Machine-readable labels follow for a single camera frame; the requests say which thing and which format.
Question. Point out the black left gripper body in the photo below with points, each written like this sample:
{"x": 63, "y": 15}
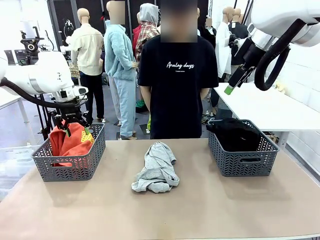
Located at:
{"x": 71, "y": 112}

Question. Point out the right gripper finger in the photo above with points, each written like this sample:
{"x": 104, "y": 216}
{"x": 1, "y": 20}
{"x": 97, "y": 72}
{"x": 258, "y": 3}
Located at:
{"x": 235, "y": 80}
{"x": 246, "y": 76}

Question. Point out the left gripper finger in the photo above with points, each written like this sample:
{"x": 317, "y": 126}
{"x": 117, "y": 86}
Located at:
{"x": 87, "y": 131}
{"x": 67, "y": 132}

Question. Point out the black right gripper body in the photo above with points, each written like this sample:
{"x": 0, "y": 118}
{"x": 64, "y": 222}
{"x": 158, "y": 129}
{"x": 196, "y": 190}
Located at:
{"x": 250, "y": 53}

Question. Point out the orange printed t-shirt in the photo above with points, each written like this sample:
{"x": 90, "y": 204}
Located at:
{"x": 75, "y": 145}

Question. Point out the black garment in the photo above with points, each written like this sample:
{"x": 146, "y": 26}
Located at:
{"x": 232, "y": 136}

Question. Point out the light grey garment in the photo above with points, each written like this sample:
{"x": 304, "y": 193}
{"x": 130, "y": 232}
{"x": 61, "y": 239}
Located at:
{"x": 157, "y": 172}

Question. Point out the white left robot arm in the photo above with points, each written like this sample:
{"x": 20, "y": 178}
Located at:
{"x": 42, "y": 72}

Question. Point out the person's left forearm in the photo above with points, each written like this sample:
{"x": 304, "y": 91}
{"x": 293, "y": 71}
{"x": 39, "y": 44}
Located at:
{"x": 205, "y": 93}

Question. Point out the person's right forearm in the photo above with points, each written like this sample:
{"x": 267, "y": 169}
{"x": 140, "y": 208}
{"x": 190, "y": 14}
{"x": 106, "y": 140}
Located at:
{"x": 145, "y": 97}

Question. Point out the mannequin in black t-shirt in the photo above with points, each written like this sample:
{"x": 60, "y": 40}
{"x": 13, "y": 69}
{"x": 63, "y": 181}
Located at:
{"x": 237, "y": 30}

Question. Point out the mannequin in white shirt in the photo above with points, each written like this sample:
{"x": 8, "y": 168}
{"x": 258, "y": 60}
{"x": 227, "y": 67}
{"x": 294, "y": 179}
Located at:
{"x": 222, "y": 50}

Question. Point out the beige item on table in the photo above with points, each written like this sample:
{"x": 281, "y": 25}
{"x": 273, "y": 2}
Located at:
{"x": 280, "y": 88}

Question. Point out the grey plastic woven basket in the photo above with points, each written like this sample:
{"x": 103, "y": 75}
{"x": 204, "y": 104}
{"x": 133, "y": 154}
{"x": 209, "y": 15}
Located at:
{"x": 67, "y": 172}
{"x": 245, "y": 165}

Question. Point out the white side table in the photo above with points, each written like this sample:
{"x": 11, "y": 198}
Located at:
{"x": 270, "y": 110}

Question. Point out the table with patterned cloth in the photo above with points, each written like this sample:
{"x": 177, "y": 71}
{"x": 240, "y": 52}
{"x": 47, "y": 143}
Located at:
{"x": 74, "y": 71}

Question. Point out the clear plastic storage bin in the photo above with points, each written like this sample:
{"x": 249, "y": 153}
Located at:
{"x": 17, "y": 162}

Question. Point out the person in black t-shirt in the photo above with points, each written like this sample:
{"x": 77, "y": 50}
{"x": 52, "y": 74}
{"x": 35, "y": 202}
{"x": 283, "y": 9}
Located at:
{"x": 177, "y": 100}

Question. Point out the white round-edged table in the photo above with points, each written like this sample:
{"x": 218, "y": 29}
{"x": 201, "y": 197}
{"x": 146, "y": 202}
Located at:
{"x": 10, "y": 100}

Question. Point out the mannequin in cream shirt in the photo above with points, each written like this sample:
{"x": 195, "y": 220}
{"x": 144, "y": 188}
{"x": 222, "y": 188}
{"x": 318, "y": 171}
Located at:
{"x": 87, "y": 50}

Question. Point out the mannequin in blue fleece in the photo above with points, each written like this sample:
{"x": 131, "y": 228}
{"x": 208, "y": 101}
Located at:
{"x": 118, "y": 55}

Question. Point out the dark display panel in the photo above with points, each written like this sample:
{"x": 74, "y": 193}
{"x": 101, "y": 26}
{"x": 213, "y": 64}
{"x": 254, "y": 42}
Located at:
{"x": 8, "y": 57}
{"x": 20, "y": 57}

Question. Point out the mannequin in red top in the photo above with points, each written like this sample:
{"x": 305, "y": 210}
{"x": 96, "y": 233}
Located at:
{"x": 135, "y": 35}

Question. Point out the mannequin in plaid hoodie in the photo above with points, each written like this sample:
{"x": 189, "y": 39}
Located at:
{"x": 147, "y": 27}

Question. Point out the black camera tripod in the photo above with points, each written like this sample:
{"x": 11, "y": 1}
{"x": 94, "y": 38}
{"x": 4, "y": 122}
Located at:
{"x": 31, "y": 46}

